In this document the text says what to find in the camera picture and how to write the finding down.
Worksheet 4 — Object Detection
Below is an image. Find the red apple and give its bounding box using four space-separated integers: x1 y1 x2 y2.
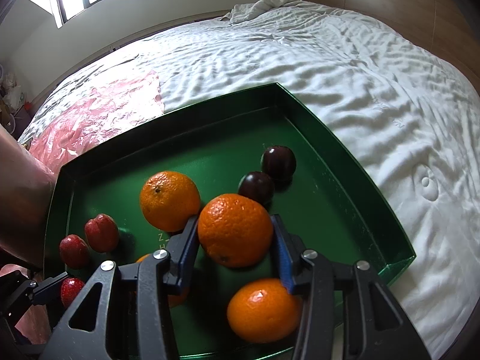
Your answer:
59 234 91 269
84 214 120 253
60 277 86 308

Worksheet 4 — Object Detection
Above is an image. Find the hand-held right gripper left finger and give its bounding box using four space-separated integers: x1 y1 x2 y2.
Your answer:
37 215 199 360

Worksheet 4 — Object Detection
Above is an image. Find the dark plum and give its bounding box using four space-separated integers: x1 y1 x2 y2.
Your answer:
238 171 275 206
260 145 297 182

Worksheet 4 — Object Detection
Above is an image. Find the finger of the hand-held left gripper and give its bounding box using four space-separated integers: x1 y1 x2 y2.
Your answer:
32 274 71 305

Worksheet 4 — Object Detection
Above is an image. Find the pink plastic sheet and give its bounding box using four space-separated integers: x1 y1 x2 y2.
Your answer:
15 69 166 346

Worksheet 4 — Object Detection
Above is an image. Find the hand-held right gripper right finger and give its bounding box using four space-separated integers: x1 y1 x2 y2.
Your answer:
270 214 422 360

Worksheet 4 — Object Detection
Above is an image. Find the green tray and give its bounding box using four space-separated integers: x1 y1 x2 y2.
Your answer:
43 82 417 360

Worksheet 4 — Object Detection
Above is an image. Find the tall grey copper appliance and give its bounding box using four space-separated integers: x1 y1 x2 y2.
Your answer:
0 124 59 271

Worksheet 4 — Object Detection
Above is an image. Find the crumpled white blanket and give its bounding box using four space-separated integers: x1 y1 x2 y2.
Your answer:
221 0 304 25

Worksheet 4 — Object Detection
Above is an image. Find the orange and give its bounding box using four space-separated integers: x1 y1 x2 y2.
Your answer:
197 193 274 268
227 278 304 344
134 253 191 309
139 171 201 233

